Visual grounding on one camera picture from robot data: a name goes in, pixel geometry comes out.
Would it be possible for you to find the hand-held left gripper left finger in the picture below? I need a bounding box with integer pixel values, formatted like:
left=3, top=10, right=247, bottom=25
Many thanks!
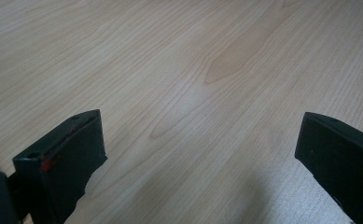
left=12, top=108, right=108, bottom=224

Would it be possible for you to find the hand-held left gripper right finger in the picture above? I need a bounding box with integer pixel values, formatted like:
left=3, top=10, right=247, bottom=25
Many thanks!
left=294, top=111, right=363, bottom=224

